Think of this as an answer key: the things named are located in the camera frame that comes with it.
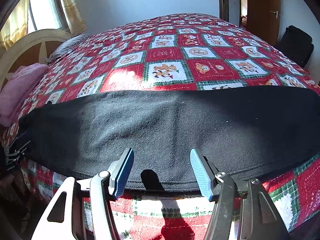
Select silver door handle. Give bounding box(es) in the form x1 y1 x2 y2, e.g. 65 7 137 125
271 11 278 19

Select brown door frame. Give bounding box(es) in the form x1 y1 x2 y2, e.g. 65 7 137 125
219 0 247 29

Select brown wooden door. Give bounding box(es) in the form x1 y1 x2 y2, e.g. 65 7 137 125
247 0 281 46

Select window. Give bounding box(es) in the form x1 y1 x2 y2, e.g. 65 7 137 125
28 0 68 33

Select black pants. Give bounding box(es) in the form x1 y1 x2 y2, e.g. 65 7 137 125
18 86 319 192

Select grey striped pillow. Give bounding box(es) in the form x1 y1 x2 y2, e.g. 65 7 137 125
46 34 91 63

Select red patchwork bedspread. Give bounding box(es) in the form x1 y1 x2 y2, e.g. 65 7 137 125
1 14 319 239

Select yellow patterned curtain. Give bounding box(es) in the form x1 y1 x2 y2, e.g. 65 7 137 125
60 0 87 36

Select black folding chair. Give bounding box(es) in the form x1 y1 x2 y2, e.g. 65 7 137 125
275 25 314 68

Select yellow curtain left side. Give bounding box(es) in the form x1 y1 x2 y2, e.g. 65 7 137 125
1 0 29 50

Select cream wooden headboard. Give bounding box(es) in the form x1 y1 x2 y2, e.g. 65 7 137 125
1 29 72 88

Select pink folded blanket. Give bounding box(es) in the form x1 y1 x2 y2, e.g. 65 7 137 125
1 63 48 127

